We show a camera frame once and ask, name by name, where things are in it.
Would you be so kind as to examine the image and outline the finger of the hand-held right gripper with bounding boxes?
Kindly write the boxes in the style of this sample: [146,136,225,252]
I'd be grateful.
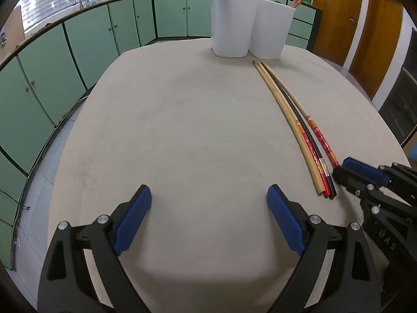
[332,167,383,200]
[344,157,417,199]

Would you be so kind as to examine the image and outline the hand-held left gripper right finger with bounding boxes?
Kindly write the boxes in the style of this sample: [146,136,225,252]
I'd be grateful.
[267,184,382,313]

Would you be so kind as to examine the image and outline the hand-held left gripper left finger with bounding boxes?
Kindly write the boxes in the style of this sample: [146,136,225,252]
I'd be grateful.
[37,184,152,313]

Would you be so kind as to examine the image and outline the bundle of chopsticks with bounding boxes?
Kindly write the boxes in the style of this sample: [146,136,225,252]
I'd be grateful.
[257,62,330,199]

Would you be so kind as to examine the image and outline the plain bamboo chopstick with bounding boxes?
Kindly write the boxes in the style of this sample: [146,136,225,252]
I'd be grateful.
[253,60,324,196]

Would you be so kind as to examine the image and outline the black chopstick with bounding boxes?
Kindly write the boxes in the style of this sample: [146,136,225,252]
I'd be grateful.
[270,71,337,199]

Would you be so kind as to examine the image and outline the white double utensil holder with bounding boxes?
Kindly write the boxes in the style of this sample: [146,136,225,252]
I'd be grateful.
[211,0,296,60]

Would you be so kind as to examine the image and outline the dark glass cabinet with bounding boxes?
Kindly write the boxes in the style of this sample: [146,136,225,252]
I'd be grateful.
[378,28,417,147]

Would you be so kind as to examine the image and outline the wooden door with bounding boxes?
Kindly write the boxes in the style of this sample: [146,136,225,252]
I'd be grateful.
[348,0,404,98]
[312,0,364,67]

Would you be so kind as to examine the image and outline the green kitchen base cabinets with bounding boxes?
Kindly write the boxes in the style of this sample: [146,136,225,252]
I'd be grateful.
[0,0,323,268]

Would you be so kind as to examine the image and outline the cardboard box with device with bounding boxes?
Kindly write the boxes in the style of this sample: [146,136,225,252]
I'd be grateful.
[3,5,27,48]

